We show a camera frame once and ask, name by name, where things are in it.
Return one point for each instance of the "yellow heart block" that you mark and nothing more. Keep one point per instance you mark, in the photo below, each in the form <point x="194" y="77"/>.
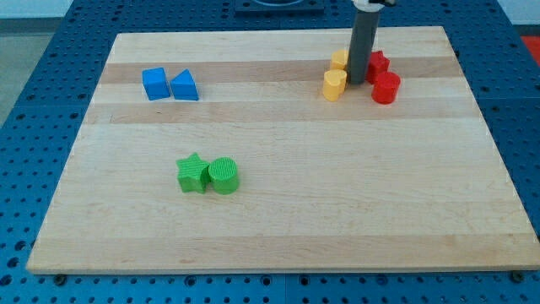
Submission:
<point x="334" y="83"/>

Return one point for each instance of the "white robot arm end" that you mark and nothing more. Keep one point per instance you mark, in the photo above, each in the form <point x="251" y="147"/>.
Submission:
<point x="373" y="6"/>

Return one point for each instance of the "blue triangle block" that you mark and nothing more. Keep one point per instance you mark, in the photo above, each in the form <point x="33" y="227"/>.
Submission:
<point x="184" y="87"/>

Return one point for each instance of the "green cylinder block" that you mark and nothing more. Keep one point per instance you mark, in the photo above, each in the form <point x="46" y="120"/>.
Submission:
<point x="224" y="177"/>

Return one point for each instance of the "wooden board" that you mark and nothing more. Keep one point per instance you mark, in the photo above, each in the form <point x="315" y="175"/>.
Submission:
<point x="344" y="186"/>

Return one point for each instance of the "green star block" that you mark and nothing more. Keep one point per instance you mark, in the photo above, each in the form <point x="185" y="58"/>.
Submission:
<point x="193" y="174"/>

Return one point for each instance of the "yellow pentagon block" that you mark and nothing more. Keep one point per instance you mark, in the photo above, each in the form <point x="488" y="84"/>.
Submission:
<point x="339" y="59"/>

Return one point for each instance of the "red cylinder block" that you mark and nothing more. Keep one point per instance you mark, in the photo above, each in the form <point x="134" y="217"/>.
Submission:
<point x="386" y="87"/>

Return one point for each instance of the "blue cube block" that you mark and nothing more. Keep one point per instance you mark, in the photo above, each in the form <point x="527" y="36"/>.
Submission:
<point x="155" y="83"/>

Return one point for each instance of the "red star block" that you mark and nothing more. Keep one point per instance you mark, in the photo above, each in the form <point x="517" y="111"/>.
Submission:
<point x="377" y="64"/>

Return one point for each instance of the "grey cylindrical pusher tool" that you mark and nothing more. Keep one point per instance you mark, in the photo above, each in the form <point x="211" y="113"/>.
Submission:
<point x="360" y="46"/>

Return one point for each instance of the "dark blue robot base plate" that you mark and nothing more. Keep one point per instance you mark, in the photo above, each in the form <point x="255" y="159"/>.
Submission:
<point x="250" y="7"/>

